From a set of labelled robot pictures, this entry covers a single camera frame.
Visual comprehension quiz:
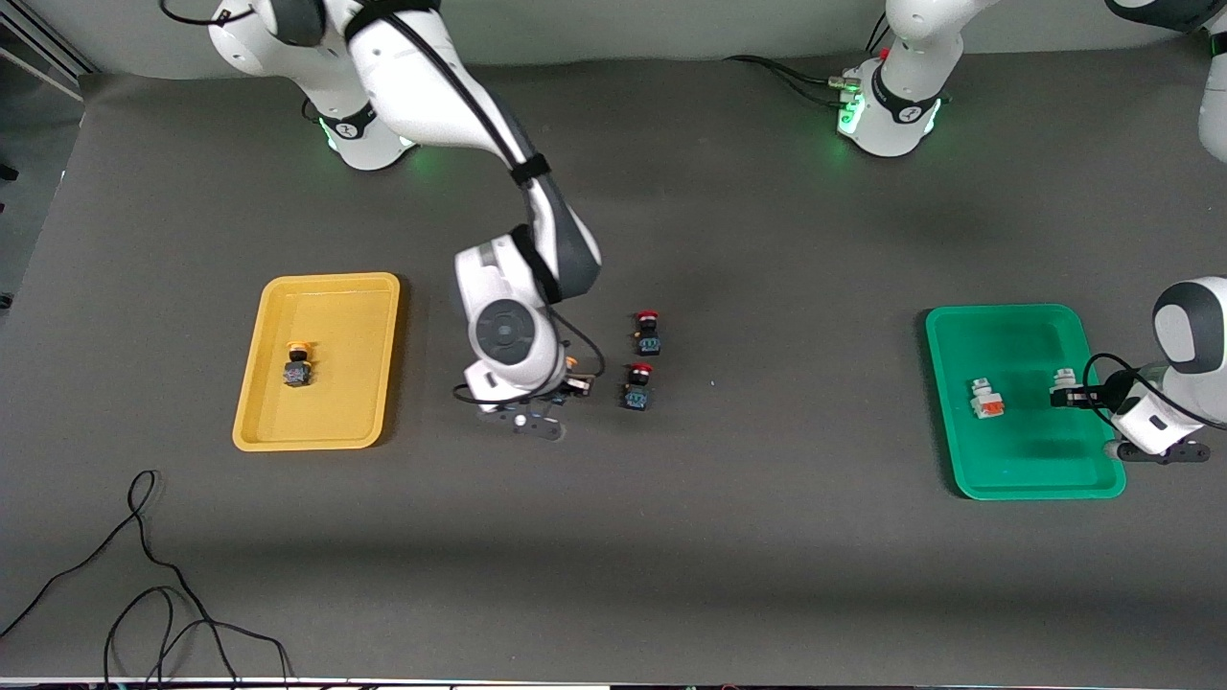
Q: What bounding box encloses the black left arm base cable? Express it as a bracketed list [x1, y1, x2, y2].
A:
[724, 55, 849, 87]
[767, 65, 854, 108]

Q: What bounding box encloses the yellow plastic tray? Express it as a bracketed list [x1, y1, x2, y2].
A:
[232, 272, 402, 452]

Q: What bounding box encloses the thin black loose cable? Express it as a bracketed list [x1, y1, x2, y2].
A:
[0, 470, 241, 686]
[104, 586, 293, 686]

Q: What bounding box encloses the green plastic tray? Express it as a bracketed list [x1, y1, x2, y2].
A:
[924, 304, 1127, 501]

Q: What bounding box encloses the grey metal frame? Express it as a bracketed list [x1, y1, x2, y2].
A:
[0, 17, 97, 102]

